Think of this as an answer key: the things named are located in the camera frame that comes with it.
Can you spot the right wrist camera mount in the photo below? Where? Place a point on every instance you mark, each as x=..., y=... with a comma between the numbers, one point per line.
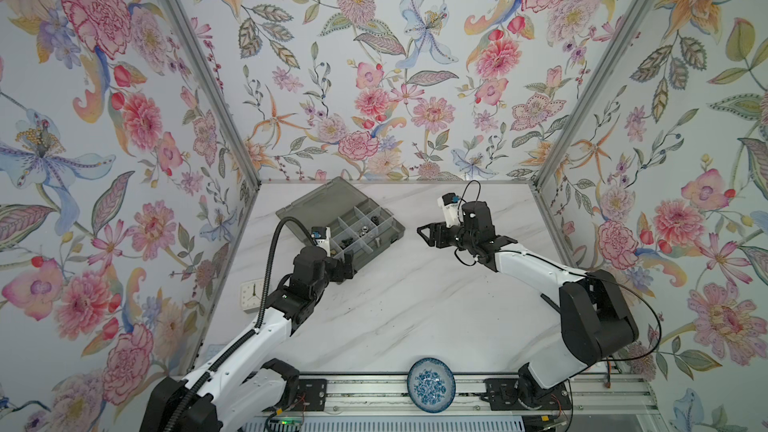
x=450, y=204

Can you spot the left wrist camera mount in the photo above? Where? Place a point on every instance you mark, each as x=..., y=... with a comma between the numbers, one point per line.
x=321, y=237

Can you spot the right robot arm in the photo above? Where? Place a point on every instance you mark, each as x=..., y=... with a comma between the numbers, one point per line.
x=595, y=320

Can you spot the blue white patterned plate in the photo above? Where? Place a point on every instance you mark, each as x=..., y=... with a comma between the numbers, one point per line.
x=431, y=385

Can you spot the grey plastic organizer box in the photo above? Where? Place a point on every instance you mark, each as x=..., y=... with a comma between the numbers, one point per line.
x=344, y=208

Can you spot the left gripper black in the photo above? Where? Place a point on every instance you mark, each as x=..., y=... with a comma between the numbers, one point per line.
x=339, y=273

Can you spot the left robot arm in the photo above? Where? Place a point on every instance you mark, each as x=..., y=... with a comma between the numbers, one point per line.
x=244, y=378

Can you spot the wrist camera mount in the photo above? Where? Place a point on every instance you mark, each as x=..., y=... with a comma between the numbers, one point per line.
x=450, y=204
x=321, y=237

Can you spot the white square clock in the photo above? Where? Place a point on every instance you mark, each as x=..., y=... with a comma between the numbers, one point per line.
x=250, y=295

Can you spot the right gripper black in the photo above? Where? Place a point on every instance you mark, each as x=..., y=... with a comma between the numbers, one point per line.
x=434, y=228

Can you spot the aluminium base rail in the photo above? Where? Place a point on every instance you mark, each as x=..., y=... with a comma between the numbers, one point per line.
x=601, y=393

